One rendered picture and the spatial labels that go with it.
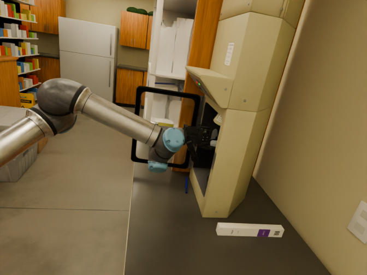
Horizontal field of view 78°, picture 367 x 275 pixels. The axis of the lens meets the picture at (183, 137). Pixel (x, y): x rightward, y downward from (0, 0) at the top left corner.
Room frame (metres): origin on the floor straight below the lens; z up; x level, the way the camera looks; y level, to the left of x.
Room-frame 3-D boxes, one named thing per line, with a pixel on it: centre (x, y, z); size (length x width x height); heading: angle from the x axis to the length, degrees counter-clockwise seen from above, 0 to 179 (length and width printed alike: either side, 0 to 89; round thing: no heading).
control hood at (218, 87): (0.92, -0.04, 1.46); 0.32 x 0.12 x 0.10; 12
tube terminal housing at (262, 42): (0.96, -0.22, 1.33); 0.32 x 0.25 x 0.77; 12
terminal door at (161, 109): (1.07, 0.10, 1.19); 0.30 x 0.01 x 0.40; 93
